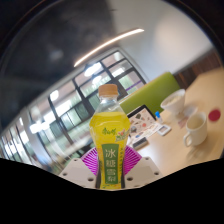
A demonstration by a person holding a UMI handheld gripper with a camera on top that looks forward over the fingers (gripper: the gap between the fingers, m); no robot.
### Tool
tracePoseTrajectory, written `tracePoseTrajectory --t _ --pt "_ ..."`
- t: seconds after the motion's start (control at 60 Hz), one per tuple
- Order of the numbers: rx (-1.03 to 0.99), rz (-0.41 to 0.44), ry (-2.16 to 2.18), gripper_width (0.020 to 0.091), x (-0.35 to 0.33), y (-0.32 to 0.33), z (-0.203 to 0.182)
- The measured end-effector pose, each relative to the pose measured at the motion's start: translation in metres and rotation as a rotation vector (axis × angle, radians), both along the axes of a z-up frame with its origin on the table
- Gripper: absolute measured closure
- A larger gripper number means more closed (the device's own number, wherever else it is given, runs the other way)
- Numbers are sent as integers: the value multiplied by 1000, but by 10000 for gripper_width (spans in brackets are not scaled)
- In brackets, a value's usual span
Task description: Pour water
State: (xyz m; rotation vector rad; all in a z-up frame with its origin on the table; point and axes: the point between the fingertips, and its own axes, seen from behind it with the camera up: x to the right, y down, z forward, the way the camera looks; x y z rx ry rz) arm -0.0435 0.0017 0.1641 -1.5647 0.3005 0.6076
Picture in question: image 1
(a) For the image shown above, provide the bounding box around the black-framed picture stand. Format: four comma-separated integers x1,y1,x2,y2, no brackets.
126,104,158,137

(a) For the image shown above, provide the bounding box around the large black-framed window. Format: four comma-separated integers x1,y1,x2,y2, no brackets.
0,49,148,168

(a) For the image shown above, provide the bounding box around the group of black pendant lamps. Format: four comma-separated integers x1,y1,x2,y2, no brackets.
29,62,104,134

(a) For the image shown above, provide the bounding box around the white bowl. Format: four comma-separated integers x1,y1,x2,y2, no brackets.
160,88,186,116

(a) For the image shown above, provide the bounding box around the printed leaflet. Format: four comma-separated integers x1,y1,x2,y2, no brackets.
128,121,163,145

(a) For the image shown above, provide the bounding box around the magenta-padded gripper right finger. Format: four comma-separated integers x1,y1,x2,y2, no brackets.
121,145,164,190

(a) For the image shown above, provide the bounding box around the green upholstered bench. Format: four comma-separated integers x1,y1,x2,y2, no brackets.
119,71,181,115

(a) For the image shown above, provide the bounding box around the small white flat device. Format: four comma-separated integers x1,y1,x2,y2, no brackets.
156,123,172,137

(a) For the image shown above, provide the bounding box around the yellow drink bottle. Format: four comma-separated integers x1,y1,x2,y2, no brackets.
89,83,132,191

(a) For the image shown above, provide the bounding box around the curved ceiling light strip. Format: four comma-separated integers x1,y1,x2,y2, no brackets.
73,28,146,68

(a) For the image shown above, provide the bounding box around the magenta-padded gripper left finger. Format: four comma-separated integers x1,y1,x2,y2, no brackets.
59,147,101,190

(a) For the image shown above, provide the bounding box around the white ceramic mug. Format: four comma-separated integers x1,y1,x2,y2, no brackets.
182,112,208,148

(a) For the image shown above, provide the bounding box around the small dark box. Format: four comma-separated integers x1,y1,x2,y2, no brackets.
132,136,150,149

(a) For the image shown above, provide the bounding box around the small blue-capped bottle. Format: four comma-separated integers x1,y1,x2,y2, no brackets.
154,110,164,125

